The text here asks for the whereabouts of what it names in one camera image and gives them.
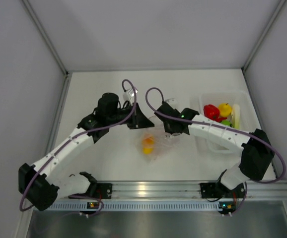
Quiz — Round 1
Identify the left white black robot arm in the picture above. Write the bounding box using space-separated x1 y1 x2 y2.
18 93 154 211

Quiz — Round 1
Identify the pale green toy celery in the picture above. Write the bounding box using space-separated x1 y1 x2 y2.
231 104 240 129

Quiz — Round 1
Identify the clear polka dot zip bag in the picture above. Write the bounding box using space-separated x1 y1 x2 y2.
135 116 181 163

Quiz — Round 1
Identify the white plastic basket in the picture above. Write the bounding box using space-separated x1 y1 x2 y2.
190 91 259 132

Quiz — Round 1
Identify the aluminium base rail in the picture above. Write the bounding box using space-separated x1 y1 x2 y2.
56 180 287 200

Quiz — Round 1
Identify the aluminium frame post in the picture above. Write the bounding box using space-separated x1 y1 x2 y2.
20 0 69 76

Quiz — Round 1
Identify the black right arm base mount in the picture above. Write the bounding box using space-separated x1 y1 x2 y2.
200 170 234 201

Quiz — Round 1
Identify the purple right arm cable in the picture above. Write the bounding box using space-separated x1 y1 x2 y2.
145 87 286 183

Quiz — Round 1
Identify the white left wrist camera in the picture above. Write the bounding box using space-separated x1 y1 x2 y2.
123 88 138 103

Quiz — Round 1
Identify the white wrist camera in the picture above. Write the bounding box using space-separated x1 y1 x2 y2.
165 98 178 109
123 88 138 103

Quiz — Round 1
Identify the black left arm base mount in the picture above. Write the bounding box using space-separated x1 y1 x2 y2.
69 182 112 199

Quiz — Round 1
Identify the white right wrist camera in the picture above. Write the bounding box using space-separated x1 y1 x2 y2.
165 98 178 109

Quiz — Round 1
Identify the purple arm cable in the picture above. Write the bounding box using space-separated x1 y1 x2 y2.
19 79 137 212
145 87 286 183

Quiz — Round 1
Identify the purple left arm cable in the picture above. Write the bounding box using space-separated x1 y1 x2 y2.
19 79 137 212

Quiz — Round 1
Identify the yellow toy pepper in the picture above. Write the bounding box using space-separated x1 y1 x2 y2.
142 147 154 155

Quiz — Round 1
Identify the slotted white cable duct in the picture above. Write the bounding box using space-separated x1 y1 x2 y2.
48 200 225 212

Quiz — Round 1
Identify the yellow toy pear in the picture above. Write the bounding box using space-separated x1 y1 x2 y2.
218 103 232 118

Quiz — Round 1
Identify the green toy pepper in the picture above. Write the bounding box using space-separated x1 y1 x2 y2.
220 120 233 127

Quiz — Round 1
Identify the red toy chili pepper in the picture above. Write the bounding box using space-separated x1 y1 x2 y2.
215 117 227 123

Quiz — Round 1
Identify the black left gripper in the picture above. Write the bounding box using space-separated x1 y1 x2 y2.
106 102 154 129

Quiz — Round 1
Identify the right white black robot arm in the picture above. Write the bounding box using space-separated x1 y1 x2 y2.
155 102 275 197

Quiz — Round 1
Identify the orange toy pepper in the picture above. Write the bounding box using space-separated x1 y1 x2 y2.
142 136 155 147

